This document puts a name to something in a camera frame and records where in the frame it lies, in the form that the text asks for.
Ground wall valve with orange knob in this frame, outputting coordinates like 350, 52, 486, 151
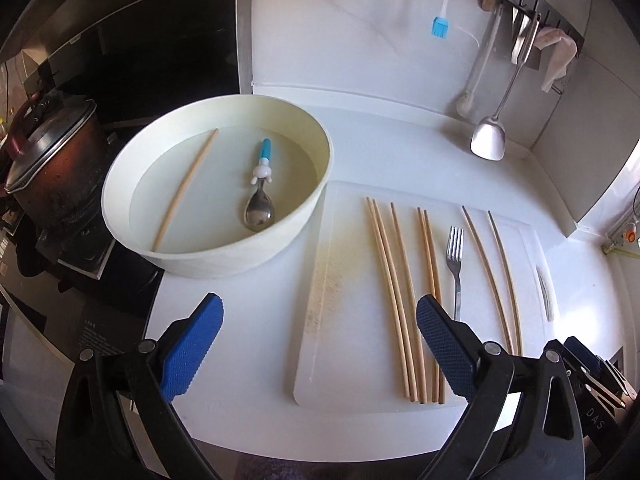
602, 210, 640, 257

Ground glass pot lid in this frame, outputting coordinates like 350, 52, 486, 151
4, 99, 99, 195

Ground black gas stove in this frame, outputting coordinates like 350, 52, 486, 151
0, 210, 168, 361

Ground metal spatula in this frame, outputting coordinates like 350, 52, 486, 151
470, 12, 542, 162

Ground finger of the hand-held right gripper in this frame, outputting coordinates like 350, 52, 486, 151
564, 336, 604, 377

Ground white plastic cutting board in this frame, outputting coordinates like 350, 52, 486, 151
292, 181, 558, 408

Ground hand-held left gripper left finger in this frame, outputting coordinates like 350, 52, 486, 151
54, 292, 225, 480

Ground white round basin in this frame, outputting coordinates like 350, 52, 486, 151
101, 94, 333, 280

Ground white hanging cloth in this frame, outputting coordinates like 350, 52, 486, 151
535, 27, 577, 94

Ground metal fork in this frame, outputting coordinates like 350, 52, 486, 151
446, 226, 466, 322

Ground dark cooking pot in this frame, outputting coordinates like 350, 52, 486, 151
4, 105, 110, 228

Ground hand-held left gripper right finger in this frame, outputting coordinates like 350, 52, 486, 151
416, 294, 587, 480

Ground blue handled metal spoon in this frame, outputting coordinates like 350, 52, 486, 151
243, 138, 276, 232

